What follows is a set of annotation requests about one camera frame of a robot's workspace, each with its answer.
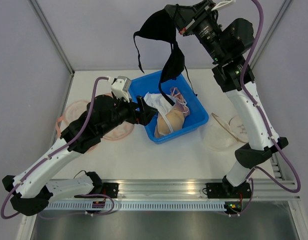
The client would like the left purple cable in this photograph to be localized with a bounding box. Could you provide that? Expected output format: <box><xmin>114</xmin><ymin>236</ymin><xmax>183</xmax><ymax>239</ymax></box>
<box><xmin>0</xmin><ymin>76</ymin><xmax>115</xmax><ymax>220</ymax></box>

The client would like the white slotted cable duct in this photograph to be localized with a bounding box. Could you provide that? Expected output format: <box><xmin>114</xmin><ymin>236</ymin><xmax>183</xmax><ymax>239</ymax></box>
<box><xmin>45</xmin><ymin>200</ymin><xmax>226</xmax><ymax>212</ymax></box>

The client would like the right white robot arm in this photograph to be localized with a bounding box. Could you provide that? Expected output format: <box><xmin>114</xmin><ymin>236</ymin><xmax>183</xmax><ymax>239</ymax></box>
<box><xmin>174</xmin><ymin>0</ymin><xmax>288</xmax><ymax>198</ymax></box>

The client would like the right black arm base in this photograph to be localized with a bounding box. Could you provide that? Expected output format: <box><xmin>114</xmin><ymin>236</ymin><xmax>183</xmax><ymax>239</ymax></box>
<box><xmin>206</xmin><ymin>182</ymin><xmax>252</xmax><ymax>199</ymax></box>

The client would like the white satin bra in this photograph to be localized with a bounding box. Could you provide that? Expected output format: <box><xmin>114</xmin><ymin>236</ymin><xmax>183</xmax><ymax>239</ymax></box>
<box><xmin>143</xmin><ymin>91</ymin><xmax>188</xmax><ymax>133</ymax></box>

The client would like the aluminium mounting rail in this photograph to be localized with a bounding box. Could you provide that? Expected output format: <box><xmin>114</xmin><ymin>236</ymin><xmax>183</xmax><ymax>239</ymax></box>
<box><xmin>28</xmin><ymin>178</ymin><xmax>301</xmax><ymax>201</ymax></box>

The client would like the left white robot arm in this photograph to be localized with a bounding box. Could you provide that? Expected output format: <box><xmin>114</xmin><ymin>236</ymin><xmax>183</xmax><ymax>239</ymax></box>
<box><xmin>0</xmin><ymin>76</ymin><xmax>158</xmax><ymax>219</ymax></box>

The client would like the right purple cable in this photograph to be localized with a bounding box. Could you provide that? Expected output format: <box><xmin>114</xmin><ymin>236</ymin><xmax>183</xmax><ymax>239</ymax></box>
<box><xmin>220</xmin><ymin>0</ymin><xmax>302</xmax><ymax>218</ymax></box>

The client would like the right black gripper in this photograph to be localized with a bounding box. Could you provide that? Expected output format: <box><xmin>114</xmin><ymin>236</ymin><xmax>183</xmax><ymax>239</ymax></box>
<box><xmin>165</xmin><ymin>0</ymin><xmax>227</xmax><ymax>64</ymax></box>

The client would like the beige bra in bin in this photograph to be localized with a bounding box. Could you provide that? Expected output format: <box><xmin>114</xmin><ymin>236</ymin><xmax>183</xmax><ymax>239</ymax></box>
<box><xmin>154</xmin><ymin>87</ymin><xmax>190</xmax><ymax>138</ymax></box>

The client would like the black bra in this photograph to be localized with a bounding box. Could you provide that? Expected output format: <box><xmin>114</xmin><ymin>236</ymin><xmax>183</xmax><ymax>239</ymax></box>
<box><xmin>133</xmin><ymin>9</ymin><xmax>187</xmax><ymax>106</ymax></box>

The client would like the blue plastic bin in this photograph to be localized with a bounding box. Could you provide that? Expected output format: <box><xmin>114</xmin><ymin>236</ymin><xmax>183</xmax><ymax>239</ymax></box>
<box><xmin>129</xmin><ymin>71</ymin><xmax>209</xmax><ymax>144</ymax></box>

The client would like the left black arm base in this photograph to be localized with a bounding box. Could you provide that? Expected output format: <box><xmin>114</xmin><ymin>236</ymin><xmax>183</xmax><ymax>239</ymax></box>
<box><xmin>85</xmin><ymin>182</ymin><xmax>119</xmax><ymax>199</ymax></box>

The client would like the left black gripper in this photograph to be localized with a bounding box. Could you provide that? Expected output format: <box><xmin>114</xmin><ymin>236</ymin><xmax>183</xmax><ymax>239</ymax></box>
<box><xmin>99</xmin><ymin>92</ymin><xmax>157</xmax><ymax>136</ymax></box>

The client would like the purple cable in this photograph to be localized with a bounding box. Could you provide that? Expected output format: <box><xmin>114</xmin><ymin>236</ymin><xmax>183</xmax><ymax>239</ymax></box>
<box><xmin>220</xmin><ymin>0</ymin><xmax>302</xmax><ymax>218</ymax></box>
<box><xmin>0</xmin><ymin>76</ymin><xmax>115</xmax><ymax>220</ymax></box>

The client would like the floral mesh laundry bag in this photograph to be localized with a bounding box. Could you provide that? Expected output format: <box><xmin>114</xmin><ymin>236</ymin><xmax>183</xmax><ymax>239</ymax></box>
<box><xmin>61</xmin><ymin>94</ymin><xmax>126</xmax><ymax>154</ymax></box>

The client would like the white mesh laundry bag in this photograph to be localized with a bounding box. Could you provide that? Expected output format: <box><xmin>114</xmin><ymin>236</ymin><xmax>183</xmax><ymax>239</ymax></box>
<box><xmin>200</xmin><ymin>113</ymin><xmax>249</xmax><ymax>152</ymax></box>

